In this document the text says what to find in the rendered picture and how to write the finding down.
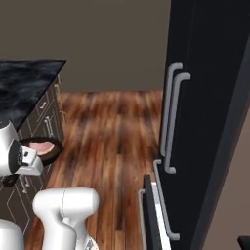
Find grey cabinet panel handle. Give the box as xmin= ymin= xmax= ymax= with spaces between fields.
xmin=137 ymin=187 xmax=148 ymax=250

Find black fridge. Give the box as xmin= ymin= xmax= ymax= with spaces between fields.
xmin=155 ymin=0 xmax=250 ymax=250

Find long grey fridge handle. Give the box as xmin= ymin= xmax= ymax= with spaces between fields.
xmin=163 ymin=71 xmax=191 ymax=176
xmin=158 ymin=62 xmax=185 ymax=158

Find dark brown frying pan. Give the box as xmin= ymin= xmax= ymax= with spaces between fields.
xmin=1 ymin=136 xmax=63 ymax=188

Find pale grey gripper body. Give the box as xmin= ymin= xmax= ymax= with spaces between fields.
xmin=15 ymin=158 xmax=45 ymax=178

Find pink steak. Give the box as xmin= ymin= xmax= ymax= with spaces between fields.
xmin=28 ymin=140 xmax=56 ymax=156

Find dark grey island cabinets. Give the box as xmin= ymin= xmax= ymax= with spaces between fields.
xmin=0 ymin=75 xmax=66 ymax=242

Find black cabinet panel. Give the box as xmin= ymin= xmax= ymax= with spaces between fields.
xmin=143 ymin=174 xmax=173 ymax=250

